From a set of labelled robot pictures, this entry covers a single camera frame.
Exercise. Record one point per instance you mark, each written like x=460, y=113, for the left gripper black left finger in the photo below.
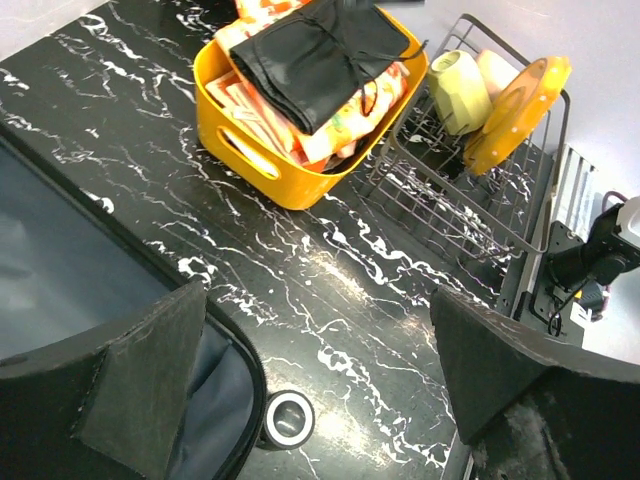
x=106, y=403

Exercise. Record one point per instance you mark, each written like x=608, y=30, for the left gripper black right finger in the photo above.
x=530, y=406

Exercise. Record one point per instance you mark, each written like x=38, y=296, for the yellow Pikachu suitcase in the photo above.
x=68, y=266

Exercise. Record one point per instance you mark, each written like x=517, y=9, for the yellow plastic basket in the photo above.
x=285, y=183

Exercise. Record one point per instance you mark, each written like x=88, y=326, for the floral orange pouch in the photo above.
x=355, y=119

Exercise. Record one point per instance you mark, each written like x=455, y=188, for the orange printed cloth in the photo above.
x=243, y=105

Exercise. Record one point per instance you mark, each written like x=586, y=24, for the black drawstring pouch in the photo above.
x=308, y=64

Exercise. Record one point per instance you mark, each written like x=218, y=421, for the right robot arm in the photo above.
x=611, y=250

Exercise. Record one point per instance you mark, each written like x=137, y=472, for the black marble pattern mat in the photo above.
x=335, y=298

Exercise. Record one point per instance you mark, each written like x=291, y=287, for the yellow ceramic dish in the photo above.
x=517, y=111

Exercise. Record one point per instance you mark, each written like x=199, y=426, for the pale green cup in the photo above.
x=459, y=94

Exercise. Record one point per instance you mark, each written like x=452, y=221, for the pink white cup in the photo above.
x=496, y=72

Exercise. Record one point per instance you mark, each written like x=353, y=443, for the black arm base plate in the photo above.
x=530, y=296

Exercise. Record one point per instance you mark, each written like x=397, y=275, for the aluminium frame rail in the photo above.
x=573, y=194

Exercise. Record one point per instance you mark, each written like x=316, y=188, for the black wire rack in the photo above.
x=420, y=181

